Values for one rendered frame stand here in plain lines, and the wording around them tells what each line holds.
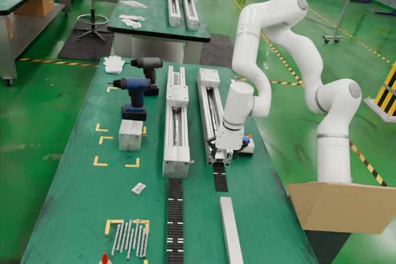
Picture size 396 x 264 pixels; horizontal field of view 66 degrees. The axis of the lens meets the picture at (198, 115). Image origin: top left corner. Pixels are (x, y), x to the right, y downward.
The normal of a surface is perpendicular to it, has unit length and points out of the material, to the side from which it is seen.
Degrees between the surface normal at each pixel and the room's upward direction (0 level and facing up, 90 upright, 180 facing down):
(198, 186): 0
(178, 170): 90
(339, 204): 90
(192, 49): 90
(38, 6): 90
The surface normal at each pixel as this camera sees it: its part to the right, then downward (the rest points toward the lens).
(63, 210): 0.15, -0.83
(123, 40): 0.09, 0.55
